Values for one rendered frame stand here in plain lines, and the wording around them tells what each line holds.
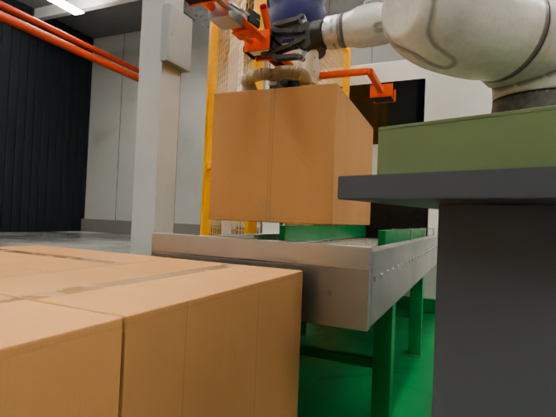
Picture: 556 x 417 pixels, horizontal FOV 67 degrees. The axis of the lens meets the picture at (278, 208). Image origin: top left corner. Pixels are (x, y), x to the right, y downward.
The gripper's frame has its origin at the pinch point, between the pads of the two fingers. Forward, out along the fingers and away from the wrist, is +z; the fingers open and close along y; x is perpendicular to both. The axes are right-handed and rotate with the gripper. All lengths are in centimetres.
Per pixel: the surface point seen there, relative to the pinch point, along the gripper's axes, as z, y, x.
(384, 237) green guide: -24, 58, 69
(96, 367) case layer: -20, 70, -75
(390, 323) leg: -35, 85, 31
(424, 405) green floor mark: -43, 119, 58
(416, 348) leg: -33, 115, 116
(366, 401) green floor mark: -23, 119, 49
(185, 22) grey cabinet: 87, -55, 74
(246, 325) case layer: -20, 73, -39
